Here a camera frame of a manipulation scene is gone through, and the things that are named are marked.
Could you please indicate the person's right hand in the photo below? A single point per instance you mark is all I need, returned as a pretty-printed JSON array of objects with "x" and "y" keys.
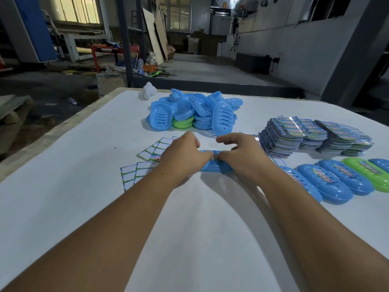
[{"x": 249, "y": 161}]

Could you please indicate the black box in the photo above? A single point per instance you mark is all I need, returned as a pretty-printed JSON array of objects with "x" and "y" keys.
[{"x": 252, "y": 62}]

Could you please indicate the silver machine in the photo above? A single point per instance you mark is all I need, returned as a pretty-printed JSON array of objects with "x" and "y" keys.
[{"x": 221, "y": 25}]

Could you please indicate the person's left forearm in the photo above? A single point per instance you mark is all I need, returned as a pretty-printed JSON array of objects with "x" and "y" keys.
[{"x": 91, "y": 237}]

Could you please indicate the orange box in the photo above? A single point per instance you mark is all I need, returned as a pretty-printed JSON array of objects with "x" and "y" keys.
[{"x": 149, "y": 67}]

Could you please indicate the thin dark steel post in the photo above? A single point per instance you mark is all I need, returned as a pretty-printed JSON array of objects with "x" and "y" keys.
[{"x": 140, "y": 27}]

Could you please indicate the wicker basket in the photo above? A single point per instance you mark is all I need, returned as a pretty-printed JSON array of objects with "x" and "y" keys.
[{"x": 171, "y": 52}]

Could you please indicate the person's right forearm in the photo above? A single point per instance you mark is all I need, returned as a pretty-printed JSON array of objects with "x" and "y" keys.
[{"x": 322, "y": 231}]

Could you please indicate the stacks of colourful sticker sheets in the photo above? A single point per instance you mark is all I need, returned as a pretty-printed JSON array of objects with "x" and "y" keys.
[{"x": 282, "y": 136}]

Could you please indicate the large bright window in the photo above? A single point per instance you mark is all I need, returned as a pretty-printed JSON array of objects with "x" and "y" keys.
[{"x": 76, "y": 10}]

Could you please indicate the pale leaning plywood board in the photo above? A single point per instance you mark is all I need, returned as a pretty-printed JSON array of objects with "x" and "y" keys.
[{"x": 153, "y": 39}]

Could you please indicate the person's left hand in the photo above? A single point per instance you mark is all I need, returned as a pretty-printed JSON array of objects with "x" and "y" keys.
[{"x": 182, "y": 161}]

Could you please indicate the pale wooden crate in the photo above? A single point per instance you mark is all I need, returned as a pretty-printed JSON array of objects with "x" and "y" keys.
[{"x": 111, "y": 85}]

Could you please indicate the plastic bottle on floor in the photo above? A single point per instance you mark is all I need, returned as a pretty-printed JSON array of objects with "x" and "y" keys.
[{"x": 72, "y": 101}]

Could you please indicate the small white plastic figure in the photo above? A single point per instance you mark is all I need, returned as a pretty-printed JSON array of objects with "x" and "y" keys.
[{"x": 149, "y": 91}]

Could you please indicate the red metal table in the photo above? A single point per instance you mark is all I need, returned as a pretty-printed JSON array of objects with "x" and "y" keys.
[{"x": 104, "y": 48}]

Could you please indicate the black wall plug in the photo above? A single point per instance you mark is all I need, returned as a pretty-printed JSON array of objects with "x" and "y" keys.
[{"x": 274, "y": 60}]

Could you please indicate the brown leaning board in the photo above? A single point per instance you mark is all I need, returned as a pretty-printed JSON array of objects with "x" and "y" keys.
[{"x": 161, "y": 36}]

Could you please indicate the wooden pallet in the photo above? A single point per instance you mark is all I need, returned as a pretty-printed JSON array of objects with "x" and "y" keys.
[{"x": 13, "y": 107}]

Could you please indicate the clear water bottle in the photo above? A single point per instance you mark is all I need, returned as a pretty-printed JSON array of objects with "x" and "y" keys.
[{"x": 140, "y": 66}]

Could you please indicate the green tool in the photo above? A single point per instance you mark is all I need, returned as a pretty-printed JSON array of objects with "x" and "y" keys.
[{"x": 155, "y": 73}]

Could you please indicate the white metal workbench frame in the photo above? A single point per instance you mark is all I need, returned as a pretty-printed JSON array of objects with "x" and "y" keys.
[{"x": 73, "y": 47}]

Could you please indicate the fanned backing sheets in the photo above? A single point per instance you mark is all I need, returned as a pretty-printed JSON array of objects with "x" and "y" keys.
[{"x": 146, "y": 155}]

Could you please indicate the pile of blue soap dishes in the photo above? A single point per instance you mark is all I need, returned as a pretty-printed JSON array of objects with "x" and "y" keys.
[{"x": 197, "y": 109}]

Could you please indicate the thick dark steel post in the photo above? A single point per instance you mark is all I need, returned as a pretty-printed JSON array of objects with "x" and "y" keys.
[{"x": 125, "y": 45}]

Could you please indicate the white plastic bag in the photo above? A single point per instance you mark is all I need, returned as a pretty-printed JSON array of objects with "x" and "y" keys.
[{"x": 151, "y": 58}]

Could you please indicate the wide window with grid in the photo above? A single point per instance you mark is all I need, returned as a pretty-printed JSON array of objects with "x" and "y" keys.
[{"x": 179, "y": 15}]

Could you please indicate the grey slanted pillar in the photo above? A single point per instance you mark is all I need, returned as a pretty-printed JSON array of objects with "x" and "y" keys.
[{"x": 352, "y": 57}]

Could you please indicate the blue and white machine cabinet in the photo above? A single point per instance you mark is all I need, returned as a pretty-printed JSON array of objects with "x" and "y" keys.
[{"x": 35, "y": 27}]

